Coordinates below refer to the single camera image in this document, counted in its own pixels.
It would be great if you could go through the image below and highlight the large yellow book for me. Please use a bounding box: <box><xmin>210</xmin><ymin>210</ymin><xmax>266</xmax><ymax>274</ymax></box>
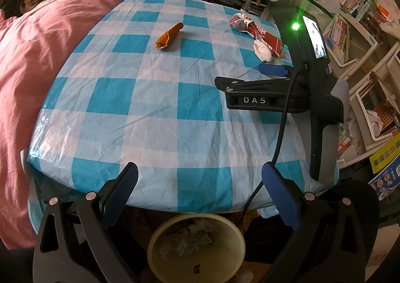
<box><xmin>369</xmin><ymin>138</ymin><xmax>400</xmax><ymax>175</ymax></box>

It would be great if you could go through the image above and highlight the blue picture book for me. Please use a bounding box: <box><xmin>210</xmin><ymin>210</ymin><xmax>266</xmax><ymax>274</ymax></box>
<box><xmin>368</xmin><ymin>165</ymin><xmax>400</xmax><ymax>201</ymax></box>

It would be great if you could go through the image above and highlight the crushed milk carton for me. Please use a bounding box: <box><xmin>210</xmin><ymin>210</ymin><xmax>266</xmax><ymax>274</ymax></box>
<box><xmin>176</xmin><ymin>232</ymin><xmax>214</xmax><ymax>255</ymax></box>

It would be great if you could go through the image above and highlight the red snack wrapper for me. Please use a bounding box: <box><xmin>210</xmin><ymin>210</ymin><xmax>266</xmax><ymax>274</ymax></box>
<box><xmin>230</xmin><ymin>12</ymin><xmax>285</xmax><ymax>58</ymax></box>

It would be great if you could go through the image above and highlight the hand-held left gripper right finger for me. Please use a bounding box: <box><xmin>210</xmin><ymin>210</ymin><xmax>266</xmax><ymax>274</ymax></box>
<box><xmin>261</xmin><ymin>162</ymin><xmax>367</xmax><ymax>283</ymax></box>

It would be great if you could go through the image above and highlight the small white tissue wad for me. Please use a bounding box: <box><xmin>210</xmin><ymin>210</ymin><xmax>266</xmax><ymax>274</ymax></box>
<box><xmin>253</xmin><ymin>40</ymin><xmax>273</xmax><ymax>62</ymax></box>

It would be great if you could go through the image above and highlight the grey board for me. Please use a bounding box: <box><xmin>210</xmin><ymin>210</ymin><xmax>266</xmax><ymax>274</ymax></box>
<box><xmin>321</xmin><ymin>78</ymin><xmax>350</xmax><ymax>184</ymax></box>

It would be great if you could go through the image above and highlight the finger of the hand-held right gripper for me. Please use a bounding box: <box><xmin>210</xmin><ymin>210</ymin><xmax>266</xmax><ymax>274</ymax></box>
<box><xmin>259</xmin><ymin>63</ymin><xmax>296</xmax><ymax>78</ymax></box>
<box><xmin>214</xmin><ymin>76</ymin><xmax>293</xmax><ymax>93</ymax></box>

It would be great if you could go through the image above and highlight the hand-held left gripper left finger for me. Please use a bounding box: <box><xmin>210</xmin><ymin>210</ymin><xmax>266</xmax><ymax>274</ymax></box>
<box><xmin>32</xmin><ymin>162</ymin><xmax>140</xmax><ymax>283</ymax></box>

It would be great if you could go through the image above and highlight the pink duvet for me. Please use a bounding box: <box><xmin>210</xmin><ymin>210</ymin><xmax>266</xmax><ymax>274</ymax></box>
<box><xmin>0</xmin><ymin>0</ymin><xmax>155</xmax><ymax>249</ymax></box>

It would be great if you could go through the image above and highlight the orange peel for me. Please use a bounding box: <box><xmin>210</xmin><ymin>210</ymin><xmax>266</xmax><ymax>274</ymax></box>
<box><xmin>155</xmin><ymin>22</ymin><xmax>184</xmax><ymax>50</ymax></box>

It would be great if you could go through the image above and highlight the beige plastic bin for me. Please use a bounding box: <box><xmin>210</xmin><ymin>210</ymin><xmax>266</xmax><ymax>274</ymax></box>
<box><xmin>147</xmin><ymin>213</ymin><xmax>246</xmax><ymax>283</ymax></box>

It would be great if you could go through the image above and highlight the black cable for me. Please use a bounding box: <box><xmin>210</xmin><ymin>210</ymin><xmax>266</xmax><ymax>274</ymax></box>
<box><xmin>239</xmin><ymin>69</ymin><xmax>301</xmax><ymax>229</ymax></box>

